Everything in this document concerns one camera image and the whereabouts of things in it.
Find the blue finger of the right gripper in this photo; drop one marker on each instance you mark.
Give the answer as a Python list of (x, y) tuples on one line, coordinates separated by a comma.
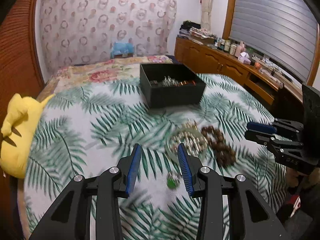
[(255, 126), (258, 137)]

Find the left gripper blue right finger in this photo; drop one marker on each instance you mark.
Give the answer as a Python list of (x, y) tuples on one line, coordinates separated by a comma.
[(250, 217)]

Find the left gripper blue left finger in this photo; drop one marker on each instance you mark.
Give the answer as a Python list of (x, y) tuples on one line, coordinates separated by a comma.
[(69, 215)]

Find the pale green jade bangle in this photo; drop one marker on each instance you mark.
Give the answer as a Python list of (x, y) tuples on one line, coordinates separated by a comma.
[(195, 143)]

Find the green pendant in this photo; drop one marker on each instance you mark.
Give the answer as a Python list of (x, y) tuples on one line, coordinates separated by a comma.
[(173, 180)]

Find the silver crystal jewelry piece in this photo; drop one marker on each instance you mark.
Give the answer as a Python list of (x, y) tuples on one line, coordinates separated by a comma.
[(168, 82)]

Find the black square jewelry box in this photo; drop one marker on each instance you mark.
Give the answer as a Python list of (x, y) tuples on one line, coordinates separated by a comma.
[(189, 91)]

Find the person's right hand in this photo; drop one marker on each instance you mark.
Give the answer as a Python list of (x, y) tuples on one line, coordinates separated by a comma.
[(297, 180)]

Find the pink tissue box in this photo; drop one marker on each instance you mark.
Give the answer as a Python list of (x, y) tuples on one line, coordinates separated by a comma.
[(244, 58)]

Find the pink bottle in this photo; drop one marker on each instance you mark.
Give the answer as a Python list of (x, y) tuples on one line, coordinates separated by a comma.
[(240, 48)]

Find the wooden sideboard cabinet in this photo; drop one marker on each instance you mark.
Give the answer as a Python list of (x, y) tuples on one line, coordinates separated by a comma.
[(204, 60)]

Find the palm leaf print cloth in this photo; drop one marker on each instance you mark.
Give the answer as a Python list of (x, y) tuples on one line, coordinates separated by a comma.
[(87, 129)]

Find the yellow pikachu plush toy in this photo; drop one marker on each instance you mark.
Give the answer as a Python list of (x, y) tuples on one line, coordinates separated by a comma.
[(18, 129)]

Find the grey window blind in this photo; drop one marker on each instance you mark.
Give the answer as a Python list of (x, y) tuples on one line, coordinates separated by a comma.
[(284, 30)]

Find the stack of folded clothes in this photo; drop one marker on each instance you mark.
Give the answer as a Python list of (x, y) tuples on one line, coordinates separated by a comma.
[(193, 31)]

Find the floral bed quilt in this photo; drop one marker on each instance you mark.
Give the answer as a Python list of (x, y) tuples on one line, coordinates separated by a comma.
[(114, 69)]

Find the beige window drape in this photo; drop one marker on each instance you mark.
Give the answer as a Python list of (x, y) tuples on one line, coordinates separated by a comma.
[(206, 10)]

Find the blue plush toy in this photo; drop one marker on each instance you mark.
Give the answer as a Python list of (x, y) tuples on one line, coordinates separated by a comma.
[(122, 50)]

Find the wooden louvered wardrobe door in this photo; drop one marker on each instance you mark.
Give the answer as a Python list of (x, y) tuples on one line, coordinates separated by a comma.
[(20, 68)]

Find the circle pattern sheer curtain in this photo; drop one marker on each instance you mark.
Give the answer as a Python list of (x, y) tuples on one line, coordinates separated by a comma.
[(75, 32)]

